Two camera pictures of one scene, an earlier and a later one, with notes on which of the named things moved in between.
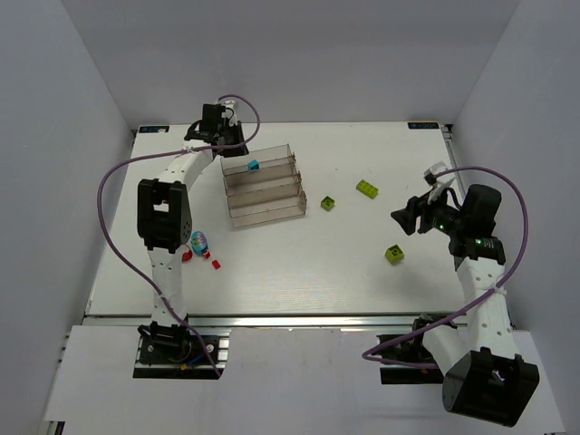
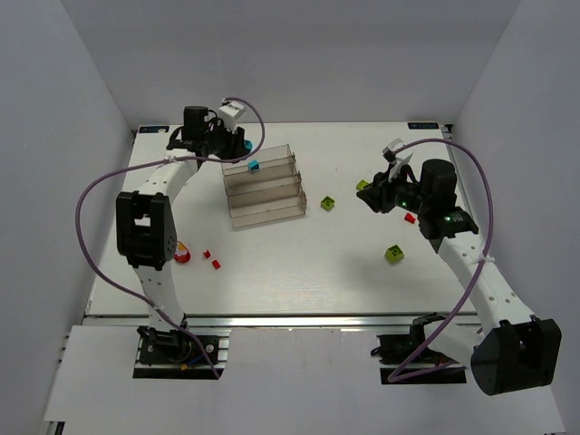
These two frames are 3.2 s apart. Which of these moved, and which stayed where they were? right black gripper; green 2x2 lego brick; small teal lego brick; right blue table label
Moved: right black gripper
Stayed: right blue table label; green 2x2 lego brick; small teal lego brick
